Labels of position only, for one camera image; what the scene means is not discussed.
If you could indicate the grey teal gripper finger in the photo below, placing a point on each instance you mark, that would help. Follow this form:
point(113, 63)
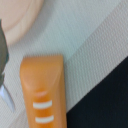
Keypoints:
point(4, 55)

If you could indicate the beige woven placemat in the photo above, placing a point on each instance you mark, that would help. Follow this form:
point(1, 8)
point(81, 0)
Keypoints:
point(92, 35)

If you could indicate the round beige plate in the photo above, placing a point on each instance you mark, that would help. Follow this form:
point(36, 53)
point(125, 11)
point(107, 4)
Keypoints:
point(18, 17)

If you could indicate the knife with wooden handle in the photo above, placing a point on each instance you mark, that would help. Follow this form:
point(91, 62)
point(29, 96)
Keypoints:
point(7, 98)

